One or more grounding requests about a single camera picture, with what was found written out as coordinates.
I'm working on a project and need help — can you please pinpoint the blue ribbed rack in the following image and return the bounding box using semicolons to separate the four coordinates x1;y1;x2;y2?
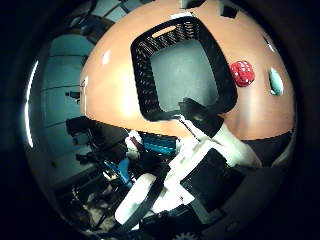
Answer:
143;134;178;156

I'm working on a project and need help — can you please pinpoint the red toy with white dots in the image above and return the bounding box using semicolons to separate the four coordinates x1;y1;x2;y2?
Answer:
229;60;256;88

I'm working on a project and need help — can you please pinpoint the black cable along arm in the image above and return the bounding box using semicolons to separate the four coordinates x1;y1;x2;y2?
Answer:
126;179;168;231

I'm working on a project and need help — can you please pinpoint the black equipment stand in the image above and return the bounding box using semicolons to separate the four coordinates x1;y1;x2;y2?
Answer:
65;115;129;164

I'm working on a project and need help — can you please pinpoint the black plastic mesh basket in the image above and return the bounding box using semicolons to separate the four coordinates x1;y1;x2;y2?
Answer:
130;15;238;123

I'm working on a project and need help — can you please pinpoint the teal plush toy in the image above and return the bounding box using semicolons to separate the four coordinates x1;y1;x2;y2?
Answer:
268;67;284;97

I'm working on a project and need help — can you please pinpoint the black square block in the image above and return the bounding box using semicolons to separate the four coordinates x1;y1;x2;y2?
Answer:
219;4;239;19

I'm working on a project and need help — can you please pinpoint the long white light strip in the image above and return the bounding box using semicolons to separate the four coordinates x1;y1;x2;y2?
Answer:
24;59;39;148

